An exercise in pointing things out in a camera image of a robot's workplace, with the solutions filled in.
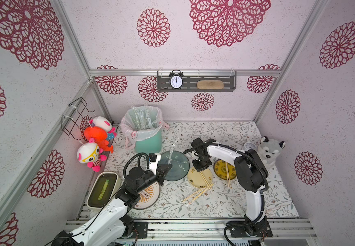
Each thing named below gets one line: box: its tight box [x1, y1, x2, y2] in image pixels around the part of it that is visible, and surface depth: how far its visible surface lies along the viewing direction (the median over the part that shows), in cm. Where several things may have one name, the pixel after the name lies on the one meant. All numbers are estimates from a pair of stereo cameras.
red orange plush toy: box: [84, 126, 114, 154], surface depth 91 cm
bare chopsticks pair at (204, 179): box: [199, 171, 213, 192], surface depth 89 cm
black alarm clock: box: [168, 69, 185, 90], surface depth 92 cm
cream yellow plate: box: [187, 166, 213, 189], surface depth 92 cm
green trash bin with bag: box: [120, 106, 170, 154], surface depth 91 cm
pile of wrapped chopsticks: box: [181, 183, 215, 206], surface depth 87 cm
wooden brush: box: [196, 79, 225, 90], surface depth 92 cm
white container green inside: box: [86, 171, 122, 219], surface depth 83 cm
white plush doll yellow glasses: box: [76, 141, 107, 173], surface depth 82 cm
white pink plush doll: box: [89, 115, 117, 138], surface depth 96 cm
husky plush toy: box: [258, 135, 286, 170], surface depth 85 cm
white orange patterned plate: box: [133, 181, 161, 210], surface depth 85 cm
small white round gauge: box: [243, 141, 257, 151], surface depth 105 cm
